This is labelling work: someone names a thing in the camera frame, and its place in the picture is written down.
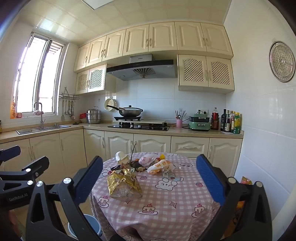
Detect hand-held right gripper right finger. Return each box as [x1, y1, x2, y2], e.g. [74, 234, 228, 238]
[196, 153, 272, 241]

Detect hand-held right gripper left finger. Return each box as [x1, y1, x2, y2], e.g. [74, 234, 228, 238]
[25, 156, 104, 241]

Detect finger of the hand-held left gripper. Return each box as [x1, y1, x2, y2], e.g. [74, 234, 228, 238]
[0, 145, 21, 166]
[0, 156, 50, 186]

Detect gold snack bag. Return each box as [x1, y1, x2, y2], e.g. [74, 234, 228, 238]
[107, 169, 143, 200]

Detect dark snack wrapper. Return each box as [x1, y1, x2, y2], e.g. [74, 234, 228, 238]
[129, 161, 147, 173]

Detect blue trash bin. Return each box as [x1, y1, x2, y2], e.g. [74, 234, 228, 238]
[68, 214, 103, 239]

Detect pink white plastic wrapper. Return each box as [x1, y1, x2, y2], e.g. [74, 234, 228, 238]
[139, 156, 156, 167]

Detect steel sink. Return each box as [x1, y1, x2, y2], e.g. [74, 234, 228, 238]
[16, 124, 71, 135]

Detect orange plastic bag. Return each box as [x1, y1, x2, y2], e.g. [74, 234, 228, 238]
[228, 176, 253, 232]

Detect cream base cabinets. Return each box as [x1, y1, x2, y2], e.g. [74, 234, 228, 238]
[0, 128, 243, 179]

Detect steel faucet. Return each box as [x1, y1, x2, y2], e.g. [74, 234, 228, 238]
[33, 102, 46, 130]

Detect pink checkered tablecloth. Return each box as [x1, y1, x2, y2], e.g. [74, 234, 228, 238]
[89, 152, 222, 241]

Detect steel steamer pot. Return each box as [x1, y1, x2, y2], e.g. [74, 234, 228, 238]
[86, 107, 102, 124]

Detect red cap sauce bottle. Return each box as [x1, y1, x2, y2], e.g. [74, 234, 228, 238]
[211, 107, 220, 130]

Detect green oil bottle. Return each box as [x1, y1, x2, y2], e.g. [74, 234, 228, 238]
[232, 112, 241, 134]

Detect black gas hob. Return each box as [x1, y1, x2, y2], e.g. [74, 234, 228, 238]
[107, 123, 170, 132]

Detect cream colander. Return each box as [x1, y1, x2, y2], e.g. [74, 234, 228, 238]
[105, 98, 116, 112]

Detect wok with lid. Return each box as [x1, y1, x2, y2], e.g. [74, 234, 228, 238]
[106, 105, 144, 117]

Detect kitchen window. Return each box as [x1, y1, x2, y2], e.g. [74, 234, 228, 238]
[10, 31, 66, 119]

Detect cream lattice door cabinet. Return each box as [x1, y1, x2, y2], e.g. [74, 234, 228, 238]
[75, 64, 116, 95]
[177, 54, 235, 94]

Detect black range hood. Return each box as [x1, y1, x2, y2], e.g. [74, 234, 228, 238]
[106, 54, 178, 81]

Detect round steel steamer tray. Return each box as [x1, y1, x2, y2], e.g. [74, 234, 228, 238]
[269, 41, 296, 82]

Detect cream upper cabinets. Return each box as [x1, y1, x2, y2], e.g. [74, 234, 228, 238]
[73, 22, 233, 73]

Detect ceiling light panel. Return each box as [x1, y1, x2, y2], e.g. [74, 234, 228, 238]
[82, 0, 139, 10]

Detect wall utensil rack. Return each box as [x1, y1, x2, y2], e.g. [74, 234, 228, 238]
[59, 87, 80, 101]

